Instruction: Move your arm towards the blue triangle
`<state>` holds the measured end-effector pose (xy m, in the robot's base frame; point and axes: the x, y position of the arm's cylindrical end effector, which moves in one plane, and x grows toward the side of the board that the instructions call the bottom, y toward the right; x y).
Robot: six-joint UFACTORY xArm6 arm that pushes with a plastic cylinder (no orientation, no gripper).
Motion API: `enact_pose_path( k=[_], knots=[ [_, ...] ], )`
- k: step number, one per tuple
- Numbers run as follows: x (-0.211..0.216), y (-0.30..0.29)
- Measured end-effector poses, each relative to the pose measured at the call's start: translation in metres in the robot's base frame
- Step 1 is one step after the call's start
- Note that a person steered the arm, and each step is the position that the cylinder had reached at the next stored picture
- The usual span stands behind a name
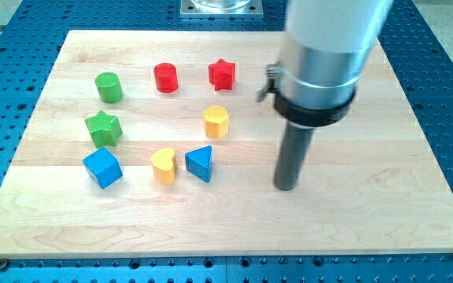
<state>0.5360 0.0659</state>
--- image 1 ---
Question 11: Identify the blue triangle block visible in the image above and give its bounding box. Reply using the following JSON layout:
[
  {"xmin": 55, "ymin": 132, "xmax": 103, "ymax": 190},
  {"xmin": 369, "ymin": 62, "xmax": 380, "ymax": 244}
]
[{"xmin": 185, "ymin": 145, "xmax": 212, "ymax": 182}]

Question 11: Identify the yellow hexagon block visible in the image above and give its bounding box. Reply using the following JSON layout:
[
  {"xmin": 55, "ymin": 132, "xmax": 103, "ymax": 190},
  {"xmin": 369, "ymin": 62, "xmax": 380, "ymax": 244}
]
[{"xmin": 203, "ymin": 105, "xmax": 230, "ymax": 138}]

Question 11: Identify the yellow heart block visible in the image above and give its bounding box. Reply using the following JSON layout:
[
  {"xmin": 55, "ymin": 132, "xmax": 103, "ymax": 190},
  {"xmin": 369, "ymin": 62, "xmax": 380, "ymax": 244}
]
[{"xmin": 150, "ymin": 148, "xmax": 177, "ymax": 185}]

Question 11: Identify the red star block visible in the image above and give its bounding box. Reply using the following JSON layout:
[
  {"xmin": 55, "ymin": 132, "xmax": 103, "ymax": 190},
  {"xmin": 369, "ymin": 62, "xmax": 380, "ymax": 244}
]
[{"xmin": 208, "ymin": 58, "xmax": 236, "ymax": 90}]

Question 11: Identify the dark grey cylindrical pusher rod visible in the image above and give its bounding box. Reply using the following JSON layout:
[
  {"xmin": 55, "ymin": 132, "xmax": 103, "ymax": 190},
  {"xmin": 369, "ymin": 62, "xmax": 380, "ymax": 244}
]
[{"xmin": 273, "ymin": 122, "xmax": 315, "ymax": 191}]

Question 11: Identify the light wooden board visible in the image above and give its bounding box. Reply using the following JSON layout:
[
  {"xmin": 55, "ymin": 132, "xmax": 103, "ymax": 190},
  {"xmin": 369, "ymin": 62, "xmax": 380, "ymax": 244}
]
[{"xmin": 0, "ymin": 30, "xmax": 453, "ymax": 259}]

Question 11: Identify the red cylinder block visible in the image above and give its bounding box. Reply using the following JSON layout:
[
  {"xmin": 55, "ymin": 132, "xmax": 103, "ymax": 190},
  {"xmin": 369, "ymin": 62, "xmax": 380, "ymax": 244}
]
[{"xmin": 153, "ymin": 63, "xmax": 179, "ymax": 93}]

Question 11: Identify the green star block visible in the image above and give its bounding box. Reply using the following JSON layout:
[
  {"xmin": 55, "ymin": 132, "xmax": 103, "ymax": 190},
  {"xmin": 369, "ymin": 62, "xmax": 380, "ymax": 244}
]
[{"xmin": 84, "ymin": 110, "xmax": 123, "ymax": 148}]

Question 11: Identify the blue cube block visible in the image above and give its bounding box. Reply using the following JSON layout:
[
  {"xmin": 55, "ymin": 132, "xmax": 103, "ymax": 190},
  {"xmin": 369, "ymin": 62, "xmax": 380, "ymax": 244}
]
[{"xmin": 83, "ymin": 147, "xmax": 123, "ymax": 189}]

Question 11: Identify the green cylinder block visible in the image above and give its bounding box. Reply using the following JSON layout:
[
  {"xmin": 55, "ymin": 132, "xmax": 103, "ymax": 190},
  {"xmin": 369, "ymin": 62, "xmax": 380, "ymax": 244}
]
[{"xmin": 94, "ymin": 72, "xmax": 123, "ymax": 104}]

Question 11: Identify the black clamp ring with lever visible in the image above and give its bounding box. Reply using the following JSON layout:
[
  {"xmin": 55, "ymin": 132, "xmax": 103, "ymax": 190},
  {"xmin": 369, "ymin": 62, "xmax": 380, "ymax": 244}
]
[{"xmin": 256, "ymin": 61, "xmax": 357, "ymax": 128}]

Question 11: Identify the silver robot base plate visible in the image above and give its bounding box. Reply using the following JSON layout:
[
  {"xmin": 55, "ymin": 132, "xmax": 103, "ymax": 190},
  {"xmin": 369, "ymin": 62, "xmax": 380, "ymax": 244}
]
[{"xmin": 179, "ymin": 0, "xmax": 263, "ymax": 18}]

